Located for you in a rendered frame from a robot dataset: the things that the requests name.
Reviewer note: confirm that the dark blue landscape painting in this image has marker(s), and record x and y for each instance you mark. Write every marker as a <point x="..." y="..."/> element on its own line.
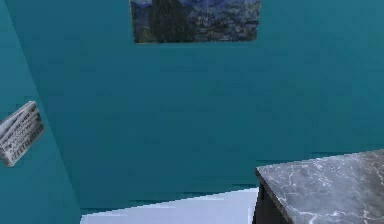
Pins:
<point x="196" y="20"/>

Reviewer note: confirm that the grey marble top cabinet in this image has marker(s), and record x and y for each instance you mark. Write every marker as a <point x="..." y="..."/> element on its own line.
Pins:
<point x="326" y="190"/>

